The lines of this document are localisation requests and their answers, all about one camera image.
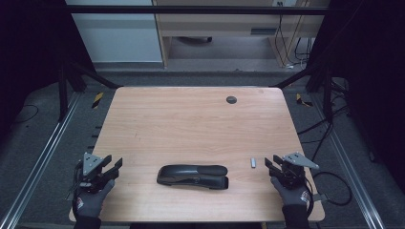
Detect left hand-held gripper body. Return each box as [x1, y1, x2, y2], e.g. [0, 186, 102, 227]
[75, 152, 120, 195]

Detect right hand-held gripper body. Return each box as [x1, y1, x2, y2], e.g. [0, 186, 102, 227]
[277, 152, 320, 191]

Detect black stapler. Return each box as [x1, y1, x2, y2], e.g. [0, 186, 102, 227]
[156, 164, 230, 191]

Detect person's left hand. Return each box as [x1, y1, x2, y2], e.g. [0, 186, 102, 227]
[73, 179, 116, 219]

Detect yellow black striped tape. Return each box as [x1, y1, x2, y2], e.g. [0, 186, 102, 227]
[295, 93, 314, 108]
[91, 92, 105, 110]

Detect white cabinet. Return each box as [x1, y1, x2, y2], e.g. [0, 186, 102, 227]
[64, 0, 164, 64]

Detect light wooden desk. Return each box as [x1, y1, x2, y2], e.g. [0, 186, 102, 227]
[152, 0, 330, 69]

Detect black metal crossbar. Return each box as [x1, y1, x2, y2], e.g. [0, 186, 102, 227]
[65, 5, 330, 15]

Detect left hand-held gripper cable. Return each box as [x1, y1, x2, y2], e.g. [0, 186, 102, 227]
[70, 161, 84, 218]

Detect hand-held gripper cable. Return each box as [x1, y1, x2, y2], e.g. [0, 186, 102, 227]
[70, 161, 84, 218]
[304, 177, 316, 218]

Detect right hand-held gripper cable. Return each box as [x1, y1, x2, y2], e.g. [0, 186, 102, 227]
[304, 177, 316, 218]

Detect black floor cables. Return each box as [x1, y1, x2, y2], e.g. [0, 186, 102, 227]
[296, 78, 352, 163]

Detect aluminium floor rail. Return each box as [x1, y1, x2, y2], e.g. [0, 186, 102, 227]
[309, 94, 387, 229]
[0, 92, 82, 229]

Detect black looped floor cable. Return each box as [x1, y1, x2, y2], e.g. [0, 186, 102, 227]
[311, 171, 353, 207]

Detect black metal frame strut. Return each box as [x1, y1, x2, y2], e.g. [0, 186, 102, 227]
[57, 60, 124, 122]
[270, 63, 334, 122]

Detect thin black floor cable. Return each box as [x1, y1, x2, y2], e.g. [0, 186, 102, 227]
[18, 104, 40, 125]

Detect hanging black cables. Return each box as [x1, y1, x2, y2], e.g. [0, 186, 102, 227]
[274, 1, 315, 70]

